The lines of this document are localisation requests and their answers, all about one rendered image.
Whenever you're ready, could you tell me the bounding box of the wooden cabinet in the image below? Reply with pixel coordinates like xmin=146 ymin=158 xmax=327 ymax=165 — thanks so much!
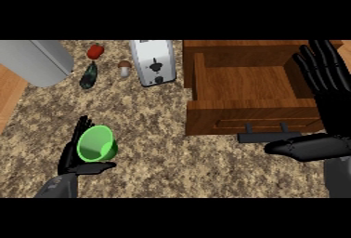
xmin=182 ymin=40 xmax=343 ymax=89

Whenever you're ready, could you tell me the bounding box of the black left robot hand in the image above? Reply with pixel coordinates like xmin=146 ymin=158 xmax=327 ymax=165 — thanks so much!
xmin=56 ymin=115 xmax=117 ymax=178

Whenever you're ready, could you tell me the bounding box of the wooden drawer front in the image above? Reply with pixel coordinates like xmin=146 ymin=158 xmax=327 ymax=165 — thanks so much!
xmin=184 ymin=98 xmax=325 ymax=137

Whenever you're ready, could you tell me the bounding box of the brown mushroom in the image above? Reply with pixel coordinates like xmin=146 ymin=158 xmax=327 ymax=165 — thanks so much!
xmin=116 ymin=60 xmax=132 ymax=77

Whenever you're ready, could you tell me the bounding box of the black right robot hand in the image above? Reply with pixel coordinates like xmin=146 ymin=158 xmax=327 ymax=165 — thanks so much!
xmin=262 ymin=40 xmax=351 ymax=163

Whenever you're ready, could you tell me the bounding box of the dark grey drawer handle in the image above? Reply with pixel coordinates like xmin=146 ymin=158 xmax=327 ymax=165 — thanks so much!
xmin=237 ymin=122 xmax=302 ymax=144

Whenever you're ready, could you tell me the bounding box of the grey appliance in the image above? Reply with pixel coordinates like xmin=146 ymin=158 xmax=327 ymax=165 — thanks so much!
xmin=0 ymin=40 xmax=75 ymax=88

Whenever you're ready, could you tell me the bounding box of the green cup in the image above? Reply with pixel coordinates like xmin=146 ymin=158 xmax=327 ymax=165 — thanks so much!
xmin=75 ymin=125 xmax=119 ymax=163

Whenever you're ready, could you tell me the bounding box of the silver toaster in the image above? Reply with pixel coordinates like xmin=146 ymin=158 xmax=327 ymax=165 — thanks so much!
xmin=128 ymin=40 xmax=178 ymax=87

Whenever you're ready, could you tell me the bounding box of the red bell pepper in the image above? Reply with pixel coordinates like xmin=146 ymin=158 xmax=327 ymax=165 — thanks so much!
xmin=87 ymin=44 xmax=106 ymax=60

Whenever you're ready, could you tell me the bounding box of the dark eggplant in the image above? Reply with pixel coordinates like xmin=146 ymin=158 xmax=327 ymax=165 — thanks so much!
xmin=78 ymin=60 xmax=98 ymax=90

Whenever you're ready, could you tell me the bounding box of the open wooden drawer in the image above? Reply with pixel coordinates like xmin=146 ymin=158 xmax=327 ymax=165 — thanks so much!
xmin=193 ymin=52 xmax=318 ymax=103

